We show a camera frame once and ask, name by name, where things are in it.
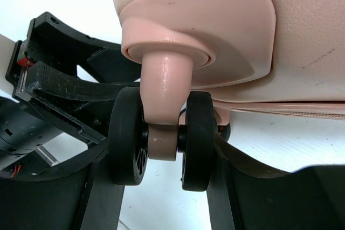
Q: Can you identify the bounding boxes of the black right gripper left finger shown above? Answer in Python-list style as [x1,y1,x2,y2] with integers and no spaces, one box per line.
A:
[71,142,125,229]

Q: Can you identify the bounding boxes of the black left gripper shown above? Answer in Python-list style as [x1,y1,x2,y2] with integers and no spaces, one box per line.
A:
[1,62,139,178]

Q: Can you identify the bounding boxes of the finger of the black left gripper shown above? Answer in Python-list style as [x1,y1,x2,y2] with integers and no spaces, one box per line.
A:
[25,12,141,83]

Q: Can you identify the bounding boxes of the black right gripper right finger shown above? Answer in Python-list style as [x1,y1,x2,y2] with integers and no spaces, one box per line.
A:
[206,135,289,229]

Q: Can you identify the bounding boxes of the pink hard-shell suitcase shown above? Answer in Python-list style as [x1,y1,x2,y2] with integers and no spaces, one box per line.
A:
[108,0,344,191]

